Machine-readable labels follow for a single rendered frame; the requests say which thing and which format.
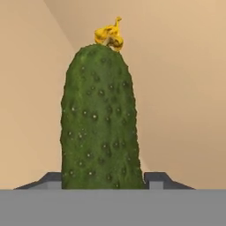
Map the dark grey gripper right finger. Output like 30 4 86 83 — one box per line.
143 171 196 191

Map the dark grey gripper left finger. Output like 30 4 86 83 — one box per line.
13 171 63 191

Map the green cucumber with yellow flower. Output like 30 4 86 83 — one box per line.
59 16 147 190

